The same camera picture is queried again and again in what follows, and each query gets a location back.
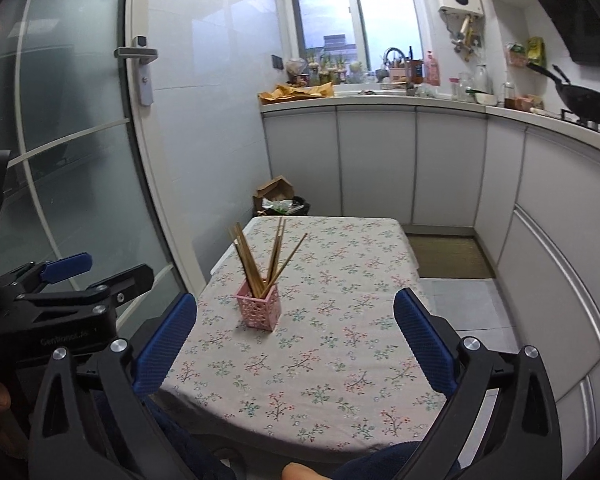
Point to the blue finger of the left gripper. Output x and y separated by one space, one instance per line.
66 268

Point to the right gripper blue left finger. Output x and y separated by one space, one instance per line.
158 341

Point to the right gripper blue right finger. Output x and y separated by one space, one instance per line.
420 330

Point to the black kitchen faucet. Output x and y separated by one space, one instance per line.
395 61

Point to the olive floor mat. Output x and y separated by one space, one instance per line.
449 257

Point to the floral tablecloth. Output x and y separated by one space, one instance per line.
335 374

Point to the pink perforated utensil holder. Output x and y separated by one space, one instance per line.
259 313

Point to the white lower cabinets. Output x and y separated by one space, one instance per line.
526 187

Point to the glass sliding door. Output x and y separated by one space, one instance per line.
84 174

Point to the black trash bin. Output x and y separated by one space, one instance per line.
296 206

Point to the brown cardboard box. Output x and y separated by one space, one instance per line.
278 188

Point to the pink detergent bottle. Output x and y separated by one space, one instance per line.
431 70

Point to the yellow paper bags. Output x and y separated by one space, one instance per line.
287 93

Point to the black wok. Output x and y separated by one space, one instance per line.
581 101

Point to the green snack bags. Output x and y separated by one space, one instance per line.
535 51

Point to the silver door handle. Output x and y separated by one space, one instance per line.
140 56

